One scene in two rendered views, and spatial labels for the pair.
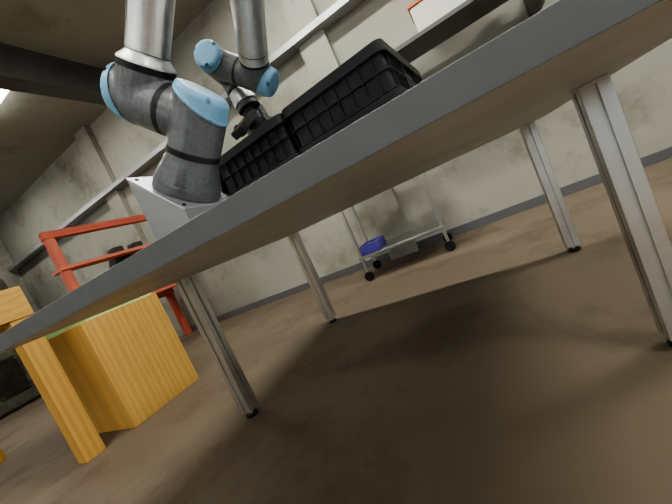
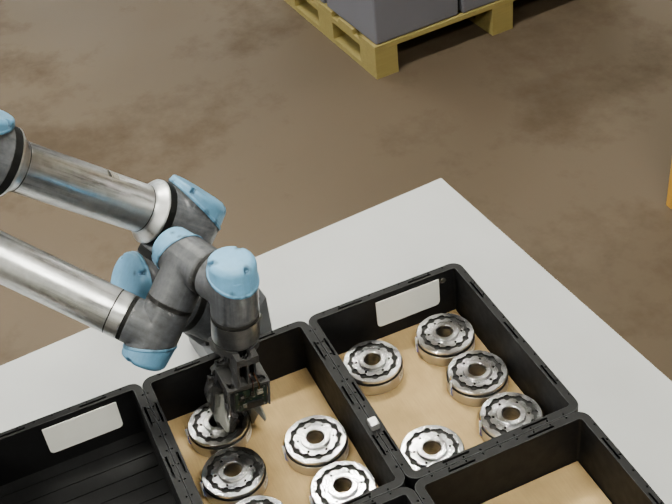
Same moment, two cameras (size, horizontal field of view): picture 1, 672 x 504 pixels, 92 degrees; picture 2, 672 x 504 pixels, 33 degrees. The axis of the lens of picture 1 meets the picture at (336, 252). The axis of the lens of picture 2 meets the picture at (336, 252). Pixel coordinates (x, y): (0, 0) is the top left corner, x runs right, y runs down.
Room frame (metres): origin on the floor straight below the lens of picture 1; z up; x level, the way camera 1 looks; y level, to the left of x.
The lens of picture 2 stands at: (1.97, -0.80, 2.26)
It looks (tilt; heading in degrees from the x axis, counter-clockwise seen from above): 40 degrees down; 129
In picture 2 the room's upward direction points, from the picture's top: 7 degrees counter-clockwise
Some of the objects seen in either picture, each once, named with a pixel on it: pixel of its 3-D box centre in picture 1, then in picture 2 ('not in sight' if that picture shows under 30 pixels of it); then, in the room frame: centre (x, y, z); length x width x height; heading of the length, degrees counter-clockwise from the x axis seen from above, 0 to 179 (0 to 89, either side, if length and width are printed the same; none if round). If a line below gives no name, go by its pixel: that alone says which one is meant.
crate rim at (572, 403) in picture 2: not in sight; (436, 365); (1.27, 0.27, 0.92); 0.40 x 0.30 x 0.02; 149
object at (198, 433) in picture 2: not in sight; (218, 422); (1.00, 0.02, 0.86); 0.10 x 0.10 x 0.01
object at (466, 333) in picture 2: not in sight; (444, 333); (1.22, 0.39, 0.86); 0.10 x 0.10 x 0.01
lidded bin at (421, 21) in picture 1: (439, 13); not in sight; (2.69, -1.53, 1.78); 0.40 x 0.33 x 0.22; 64
